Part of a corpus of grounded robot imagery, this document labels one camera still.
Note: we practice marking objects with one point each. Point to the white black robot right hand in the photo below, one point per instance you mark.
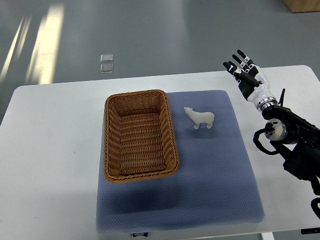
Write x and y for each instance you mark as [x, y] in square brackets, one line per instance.
[252, 82]

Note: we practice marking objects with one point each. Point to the white bear figurine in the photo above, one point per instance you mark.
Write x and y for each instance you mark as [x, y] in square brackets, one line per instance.
[199, 118]

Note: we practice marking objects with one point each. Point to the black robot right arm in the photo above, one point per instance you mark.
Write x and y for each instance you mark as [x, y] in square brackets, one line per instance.
[296, 140]

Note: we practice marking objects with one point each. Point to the brown wicker basket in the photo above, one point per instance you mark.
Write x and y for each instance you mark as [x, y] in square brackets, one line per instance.
[139, 141]

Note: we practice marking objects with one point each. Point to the wooden box corner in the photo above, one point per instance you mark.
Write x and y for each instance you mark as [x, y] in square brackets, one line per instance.
[302, 6]

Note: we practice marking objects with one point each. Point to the blue quilted mat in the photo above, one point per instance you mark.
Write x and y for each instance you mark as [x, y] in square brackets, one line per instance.
[215, 183]

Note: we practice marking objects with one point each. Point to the upper silver floor plate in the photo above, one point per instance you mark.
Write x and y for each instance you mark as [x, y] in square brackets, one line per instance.
[106, 57]

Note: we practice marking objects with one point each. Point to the silver floor plate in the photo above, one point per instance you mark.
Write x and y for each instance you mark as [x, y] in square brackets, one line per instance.
[107, 68]
[106, 57]

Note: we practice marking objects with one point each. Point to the lower silver floor plate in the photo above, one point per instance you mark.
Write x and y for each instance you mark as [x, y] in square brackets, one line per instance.
[107, 68]

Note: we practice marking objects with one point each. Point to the black table control panel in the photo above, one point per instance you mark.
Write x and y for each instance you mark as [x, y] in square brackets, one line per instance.
[308, 231]

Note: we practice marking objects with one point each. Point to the black label under table edge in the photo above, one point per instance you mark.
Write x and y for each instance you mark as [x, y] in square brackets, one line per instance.
[140, 234]

